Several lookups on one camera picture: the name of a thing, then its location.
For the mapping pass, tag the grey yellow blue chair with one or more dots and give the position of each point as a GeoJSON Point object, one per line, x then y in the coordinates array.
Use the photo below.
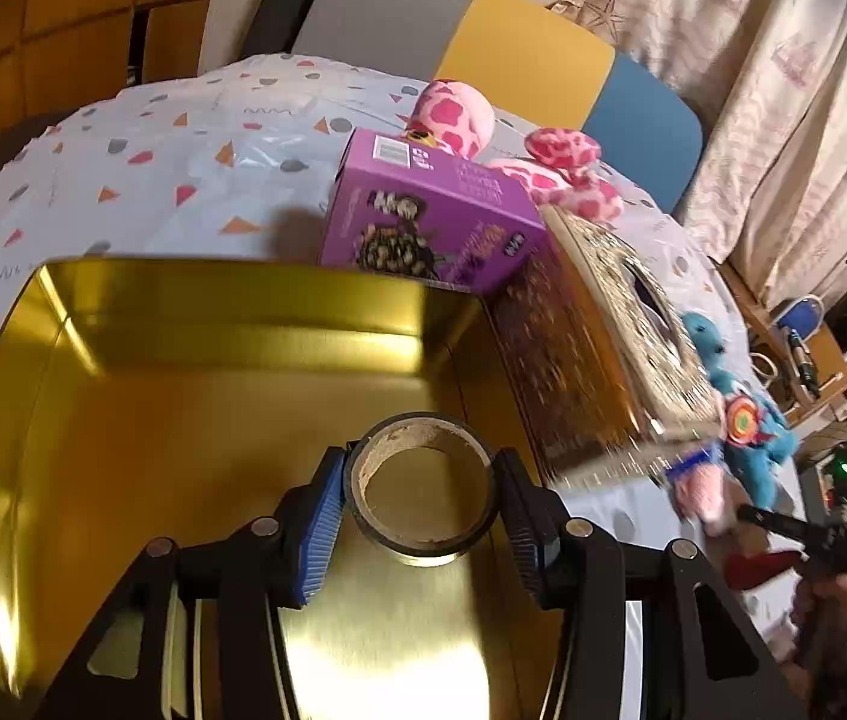
{"type": "Point", "coordinates": [526, 59]}

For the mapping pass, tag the wooden side table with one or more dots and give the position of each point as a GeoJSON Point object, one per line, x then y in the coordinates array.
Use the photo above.
{"type": "Point", "coordinates": [799, 403]}

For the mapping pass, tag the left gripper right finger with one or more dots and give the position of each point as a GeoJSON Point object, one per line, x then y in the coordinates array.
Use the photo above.
{"type": "Point", "coordinates": [531, 516]}

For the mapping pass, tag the gold metal tin box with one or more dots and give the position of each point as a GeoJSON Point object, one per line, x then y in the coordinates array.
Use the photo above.
{"type": "Point", "coordinates": [181, 398]}

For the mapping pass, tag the black tape roll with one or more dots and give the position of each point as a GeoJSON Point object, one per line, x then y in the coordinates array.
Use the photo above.
{"type": "Point", "coordinates": [420, 486]}

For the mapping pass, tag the small blue teddy bear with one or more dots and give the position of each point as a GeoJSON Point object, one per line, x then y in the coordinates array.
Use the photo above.
{"type": "Point", "coordinates": [710, 349]}

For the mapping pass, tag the red fuzzy plush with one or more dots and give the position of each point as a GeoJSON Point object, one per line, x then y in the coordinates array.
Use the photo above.
{"type": "Point", "coordinates": [744, 573]}

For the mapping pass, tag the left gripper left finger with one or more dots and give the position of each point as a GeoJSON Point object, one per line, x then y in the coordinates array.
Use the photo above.
{"type": "Point", "coordinates": [310, 518]}

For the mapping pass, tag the blue folding chair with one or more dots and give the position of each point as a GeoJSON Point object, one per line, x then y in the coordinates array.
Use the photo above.
{"type": "Point", "coordinates": [803, 316]}

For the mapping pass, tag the patterned beige curtain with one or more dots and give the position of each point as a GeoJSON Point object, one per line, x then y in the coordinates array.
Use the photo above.
{"type": "Point", "coordinates": [768, 80]}

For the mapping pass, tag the patterned light blue tablecloth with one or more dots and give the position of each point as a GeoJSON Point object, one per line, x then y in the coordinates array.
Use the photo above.
{"type": "Point", "coordinates": [238, 163]}

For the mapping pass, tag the blue monster plush toy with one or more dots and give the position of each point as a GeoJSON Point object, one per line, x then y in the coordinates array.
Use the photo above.
{"type": "Point", "coordinates": [757, 438]}

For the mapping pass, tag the pink spotted plush toy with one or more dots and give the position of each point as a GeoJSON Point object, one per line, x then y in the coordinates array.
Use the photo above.
{"type": "Point", "coordinates": [558, 169]}

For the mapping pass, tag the purple cardboard box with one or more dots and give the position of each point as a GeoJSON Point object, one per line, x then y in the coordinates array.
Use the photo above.
{"type": "Point", "coordinates": [407, 209]}

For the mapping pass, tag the wooden wardrobe panels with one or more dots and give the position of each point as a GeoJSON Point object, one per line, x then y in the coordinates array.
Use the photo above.
{"type": "Point", "coordinates": [58, 55]}

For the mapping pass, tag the ornate silver tissue box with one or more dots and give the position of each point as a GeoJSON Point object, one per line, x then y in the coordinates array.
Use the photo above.
{"type": "Point", "coordinates": [608, 379]}

